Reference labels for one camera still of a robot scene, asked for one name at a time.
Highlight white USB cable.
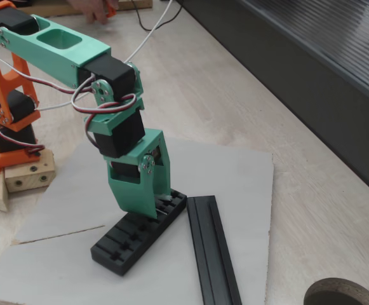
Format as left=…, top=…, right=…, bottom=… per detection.
left=35, top=0, right=175, bottom=112

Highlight person's hand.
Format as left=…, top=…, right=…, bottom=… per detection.
left=68, top=0, right=109, bottom=25

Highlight orange leader arm handle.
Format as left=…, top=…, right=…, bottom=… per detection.
left=105, top=0, right=119, bottom=18

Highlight short tricolour servo wire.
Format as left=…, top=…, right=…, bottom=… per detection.
left=0, top=122, right=45, bottom=158

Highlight grey horizontal window blind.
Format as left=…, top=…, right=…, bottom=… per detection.
left=241, top=0, right=369, bottom=105

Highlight wooden block with screw holes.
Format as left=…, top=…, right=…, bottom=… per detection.
left=4, top=149, right=57, bottom=194

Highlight black aluminium profile rail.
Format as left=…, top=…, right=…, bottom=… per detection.
left=186, top=194, right=243, bottom=305

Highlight black slotted holder block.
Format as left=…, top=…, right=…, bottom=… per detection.
left=90, top=187, right=187, bottom=277

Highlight thin black cable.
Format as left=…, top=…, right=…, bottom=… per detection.
left=131, top=0, right=184, bottom=32

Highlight light wooden plank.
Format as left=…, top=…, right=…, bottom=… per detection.
left=22, top=0, right=153, bottom=19

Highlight long tricolour servo wire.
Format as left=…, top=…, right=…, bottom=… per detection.
left=0, top=25, right=139, bottom=150

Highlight grey faced plywood board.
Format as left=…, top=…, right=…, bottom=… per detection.
left=0, top=128, right=274, bottom=305

